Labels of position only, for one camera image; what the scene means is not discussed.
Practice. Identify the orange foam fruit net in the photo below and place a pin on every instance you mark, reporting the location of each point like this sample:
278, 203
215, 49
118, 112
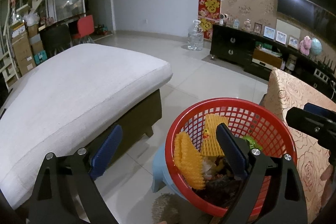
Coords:
189, 161

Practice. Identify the pink plush toy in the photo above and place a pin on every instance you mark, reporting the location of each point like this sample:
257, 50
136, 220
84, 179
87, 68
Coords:
305, 45

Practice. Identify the black curved television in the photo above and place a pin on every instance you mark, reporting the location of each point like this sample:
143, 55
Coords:
316, 15

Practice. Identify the blue framed picture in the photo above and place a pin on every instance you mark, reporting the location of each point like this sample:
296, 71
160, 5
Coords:
269, 32

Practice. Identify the red chair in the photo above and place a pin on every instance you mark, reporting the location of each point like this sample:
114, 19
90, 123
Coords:
85, 28

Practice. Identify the white staircase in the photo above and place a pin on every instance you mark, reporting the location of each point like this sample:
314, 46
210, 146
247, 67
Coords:
28, 1

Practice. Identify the white framed picture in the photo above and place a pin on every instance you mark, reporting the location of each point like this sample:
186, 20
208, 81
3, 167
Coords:
281, 37

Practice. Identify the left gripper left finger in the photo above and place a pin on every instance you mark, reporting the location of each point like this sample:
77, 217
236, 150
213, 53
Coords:
102, 149

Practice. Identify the light blue plastic stool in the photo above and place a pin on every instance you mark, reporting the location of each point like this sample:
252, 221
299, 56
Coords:
161, 176

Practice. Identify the stacked cardboard boxes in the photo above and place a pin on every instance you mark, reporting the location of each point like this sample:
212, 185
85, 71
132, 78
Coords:
28, 48

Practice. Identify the brown black crumpled wrapper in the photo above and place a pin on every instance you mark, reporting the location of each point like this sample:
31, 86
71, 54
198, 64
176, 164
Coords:
221, 184

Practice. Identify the person's right hand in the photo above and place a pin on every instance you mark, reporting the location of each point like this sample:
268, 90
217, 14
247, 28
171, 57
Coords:
327, 177

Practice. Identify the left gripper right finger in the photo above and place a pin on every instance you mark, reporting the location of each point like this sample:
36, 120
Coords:
234, 155

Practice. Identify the blue-green globe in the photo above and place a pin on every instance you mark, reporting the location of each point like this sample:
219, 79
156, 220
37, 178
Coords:
316, 47

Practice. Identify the green snack wrapper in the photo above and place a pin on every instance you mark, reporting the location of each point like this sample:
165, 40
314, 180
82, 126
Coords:
252, 143

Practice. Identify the red festive wall poster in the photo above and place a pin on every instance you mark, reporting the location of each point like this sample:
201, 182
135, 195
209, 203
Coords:
208, 14

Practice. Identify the rose pattern tablecloth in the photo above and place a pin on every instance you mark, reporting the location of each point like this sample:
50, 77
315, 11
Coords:
286, 96

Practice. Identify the black tv cabinet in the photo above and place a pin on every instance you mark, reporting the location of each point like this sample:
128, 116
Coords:
258, 55

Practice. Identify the black wifi router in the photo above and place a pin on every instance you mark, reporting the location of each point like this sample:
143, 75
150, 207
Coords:
327, 65

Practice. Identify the clear large water bottle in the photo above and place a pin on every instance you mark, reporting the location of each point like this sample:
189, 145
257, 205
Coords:
195, 36

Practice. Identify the small framed photo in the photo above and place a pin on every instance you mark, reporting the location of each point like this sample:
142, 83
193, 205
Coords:
257, 28

